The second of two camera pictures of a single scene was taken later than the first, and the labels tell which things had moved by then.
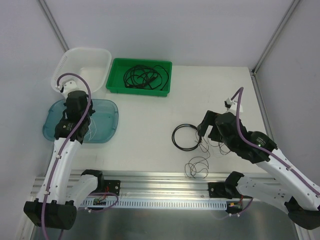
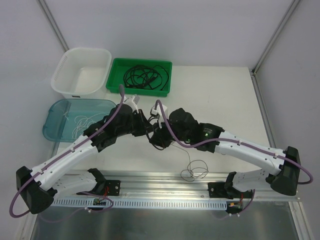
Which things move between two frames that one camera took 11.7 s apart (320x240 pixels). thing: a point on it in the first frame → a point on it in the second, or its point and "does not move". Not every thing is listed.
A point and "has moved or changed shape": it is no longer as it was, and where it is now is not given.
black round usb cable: x=168 y=78 does not move
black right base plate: x=219 y=190 does not move
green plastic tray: x=143 y=77 does not move
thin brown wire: x=208 y=164 has moved or changed shape
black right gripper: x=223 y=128 → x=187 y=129
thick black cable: x=173 y=135 has moved or changed shape
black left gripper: x=75 y=110 → x=139 y=122
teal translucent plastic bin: x=103 y=124 does not move
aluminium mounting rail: x=160 y=185 does not move
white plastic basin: x=93 y=64 does not move
